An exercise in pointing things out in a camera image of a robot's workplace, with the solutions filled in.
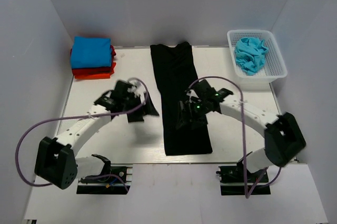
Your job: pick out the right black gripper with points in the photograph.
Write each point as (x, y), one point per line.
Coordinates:
(188, 106)

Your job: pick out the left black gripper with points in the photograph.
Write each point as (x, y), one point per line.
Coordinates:
(149, 110)

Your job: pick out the black t shirt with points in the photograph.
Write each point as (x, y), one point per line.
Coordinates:
(174, 71)

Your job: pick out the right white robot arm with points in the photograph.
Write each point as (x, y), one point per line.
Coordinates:
(283, 139)

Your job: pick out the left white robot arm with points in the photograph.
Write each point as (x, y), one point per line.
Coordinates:
(57, 160)

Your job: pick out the folded red t shirt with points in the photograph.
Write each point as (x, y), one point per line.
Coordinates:
(113, 50)

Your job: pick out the folded orange t shirt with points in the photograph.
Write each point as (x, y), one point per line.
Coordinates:
(93, 76)

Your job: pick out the folded blue t shirt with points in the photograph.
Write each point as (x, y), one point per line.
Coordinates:
(91, 52)

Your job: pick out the crumpled light blue t shirt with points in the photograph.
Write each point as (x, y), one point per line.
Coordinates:
(250, 54)

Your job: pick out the white plastic basket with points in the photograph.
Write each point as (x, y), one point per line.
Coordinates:
(274, 67)

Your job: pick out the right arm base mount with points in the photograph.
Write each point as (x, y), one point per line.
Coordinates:
(232, 182)

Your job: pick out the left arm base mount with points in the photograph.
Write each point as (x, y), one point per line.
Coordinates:
(117, 183)

